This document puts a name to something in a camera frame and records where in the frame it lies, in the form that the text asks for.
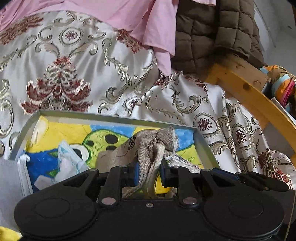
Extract beige drawstring bag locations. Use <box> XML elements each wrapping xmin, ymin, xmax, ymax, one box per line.
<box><xmin>95</xmin><ymin>126</ymin><xmax>180</xmax><ymax>200</ymax></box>

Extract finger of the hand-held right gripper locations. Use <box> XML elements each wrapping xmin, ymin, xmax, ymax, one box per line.
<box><xmin>212</xmin><ymin>168</ymin><xmax>290</xmax><ymax>193</ymax></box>

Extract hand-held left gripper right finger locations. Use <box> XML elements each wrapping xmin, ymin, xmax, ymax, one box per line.
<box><xmin>161</xmin><ymin>159</ymin><xmax>241</xmax><ymax>208</ymax></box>

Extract grey cloth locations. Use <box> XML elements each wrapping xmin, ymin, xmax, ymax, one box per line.
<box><xmin>0</xmin><ymin>155</ymin><xmax>34</xmax><ymax>198</ymax></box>

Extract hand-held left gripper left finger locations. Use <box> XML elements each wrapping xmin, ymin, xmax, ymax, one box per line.
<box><xmin>63</xmin><ymin>162</ymin><xmax>141</xmax><ymax>207</ymax></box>

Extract brown quilted jacket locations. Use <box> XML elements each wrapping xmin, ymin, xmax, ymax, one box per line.
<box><xmin>171</xmin><ymin>0</ymin><xmax>267</xmax><ymax>81</ymax></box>

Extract floral satin blanket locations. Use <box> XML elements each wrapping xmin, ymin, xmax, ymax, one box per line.
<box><xmin>0</xmin><ymin>10</ymin><xmax>296</xmax><ymax>230</ymax></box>

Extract grey tray with cartoon picture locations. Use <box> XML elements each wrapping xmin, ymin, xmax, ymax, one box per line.
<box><xmin>8</xmin><ymin>110</ymin><xmax>221</xmax><ymax>195</ymax></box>

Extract colourful striped scarf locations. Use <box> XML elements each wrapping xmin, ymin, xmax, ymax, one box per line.
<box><xmin>260</xmin><ymin>65</ymin><xmax>296</xmax><ymax>112</ymax></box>

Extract yellow striped sock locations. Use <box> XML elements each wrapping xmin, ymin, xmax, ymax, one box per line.
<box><xmin>0</xmin><ymin>225</ymin><xmax>22</xmax><ymax>241</ymax></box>

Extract pink garment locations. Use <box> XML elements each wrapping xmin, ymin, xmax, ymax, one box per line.
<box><xmin>0</xmin><ymin>0</ymin><xmax>217</xmax><ymax>77</ymax></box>

